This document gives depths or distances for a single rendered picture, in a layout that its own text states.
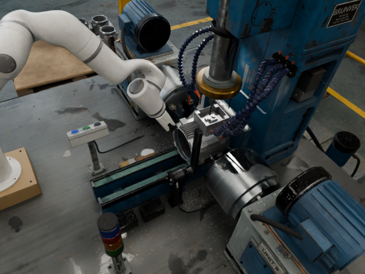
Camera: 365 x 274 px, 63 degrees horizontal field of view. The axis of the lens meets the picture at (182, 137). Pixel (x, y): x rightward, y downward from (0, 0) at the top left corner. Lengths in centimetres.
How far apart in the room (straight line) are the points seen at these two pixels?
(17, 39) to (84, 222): 79
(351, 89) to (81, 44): 338
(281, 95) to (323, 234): 56
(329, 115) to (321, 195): 257
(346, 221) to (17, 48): 98
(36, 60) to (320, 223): 321
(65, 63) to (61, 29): 254
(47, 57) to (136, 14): 213
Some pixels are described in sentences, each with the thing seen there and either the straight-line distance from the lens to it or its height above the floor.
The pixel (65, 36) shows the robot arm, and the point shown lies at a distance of 95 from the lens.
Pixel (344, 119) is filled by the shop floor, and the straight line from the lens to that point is 348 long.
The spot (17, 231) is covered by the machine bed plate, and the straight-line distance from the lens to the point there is 148.
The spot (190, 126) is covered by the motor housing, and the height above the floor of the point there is 111.
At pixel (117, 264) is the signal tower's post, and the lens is 118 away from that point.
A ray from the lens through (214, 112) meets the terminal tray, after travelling 137.
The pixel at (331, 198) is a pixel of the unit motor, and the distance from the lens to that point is 91.
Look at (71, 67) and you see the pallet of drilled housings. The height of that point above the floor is 15.
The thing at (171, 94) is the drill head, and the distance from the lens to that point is 142.
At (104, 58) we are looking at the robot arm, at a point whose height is 150.
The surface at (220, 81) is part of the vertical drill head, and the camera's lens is 114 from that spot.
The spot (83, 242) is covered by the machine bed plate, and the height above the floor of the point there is 80.
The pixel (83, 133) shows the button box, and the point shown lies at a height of 108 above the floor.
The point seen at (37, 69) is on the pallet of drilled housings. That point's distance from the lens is 346.
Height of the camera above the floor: 203
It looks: 48 degrees down
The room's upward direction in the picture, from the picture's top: 5 degrees clockwise
